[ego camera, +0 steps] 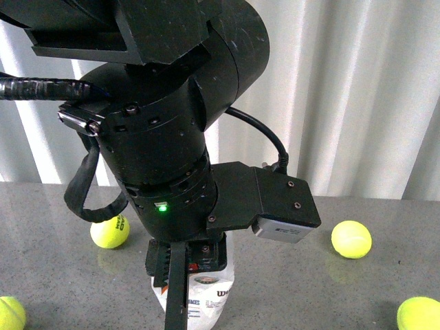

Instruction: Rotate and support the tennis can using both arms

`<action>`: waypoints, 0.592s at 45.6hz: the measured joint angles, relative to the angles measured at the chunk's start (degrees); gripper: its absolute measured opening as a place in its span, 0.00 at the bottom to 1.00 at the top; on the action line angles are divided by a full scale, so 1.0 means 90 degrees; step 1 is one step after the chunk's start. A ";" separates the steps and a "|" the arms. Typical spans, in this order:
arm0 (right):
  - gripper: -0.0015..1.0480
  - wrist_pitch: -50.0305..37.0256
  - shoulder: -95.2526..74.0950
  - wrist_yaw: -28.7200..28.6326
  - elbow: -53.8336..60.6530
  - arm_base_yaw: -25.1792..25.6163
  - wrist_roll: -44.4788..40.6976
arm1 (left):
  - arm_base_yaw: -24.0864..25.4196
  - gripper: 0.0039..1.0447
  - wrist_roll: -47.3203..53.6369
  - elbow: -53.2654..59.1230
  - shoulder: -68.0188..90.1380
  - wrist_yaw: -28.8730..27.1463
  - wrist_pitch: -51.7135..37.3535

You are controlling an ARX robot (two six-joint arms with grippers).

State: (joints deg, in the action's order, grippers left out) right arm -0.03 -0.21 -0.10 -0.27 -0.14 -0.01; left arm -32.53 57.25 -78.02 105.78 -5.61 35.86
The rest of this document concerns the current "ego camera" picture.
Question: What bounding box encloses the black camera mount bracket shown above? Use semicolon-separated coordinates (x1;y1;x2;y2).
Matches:
206;162;321;232

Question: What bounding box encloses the tennis ball behind can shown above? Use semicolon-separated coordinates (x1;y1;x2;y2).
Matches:
1;296;26;330

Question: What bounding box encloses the clear tennis ball can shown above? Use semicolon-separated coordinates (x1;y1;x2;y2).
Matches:
151;232;234;329

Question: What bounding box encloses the black wrapped cable bundle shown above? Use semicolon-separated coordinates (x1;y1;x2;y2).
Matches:
0;76;130;223

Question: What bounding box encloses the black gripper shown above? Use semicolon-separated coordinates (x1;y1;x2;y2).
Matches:
145;233;228;330

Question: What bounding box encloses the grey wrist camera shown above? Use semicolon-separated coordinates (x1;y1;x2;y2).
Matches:
251;217;313;243

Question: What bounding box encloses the black camera cable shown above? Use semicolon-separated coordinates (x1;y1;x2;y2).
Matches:
225;106;289;175

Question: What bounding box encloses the tennis ball centre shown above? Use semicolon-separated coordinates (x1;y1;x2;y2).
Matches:
331;220;373;259

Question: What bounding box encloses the tennis ball far left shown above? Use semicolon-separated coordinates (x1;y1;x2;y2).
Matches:
90;214;130;249

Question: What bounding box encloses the tennis ball near Wilson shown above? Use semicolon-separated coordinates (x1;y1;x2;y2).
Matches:
397;296;439;330

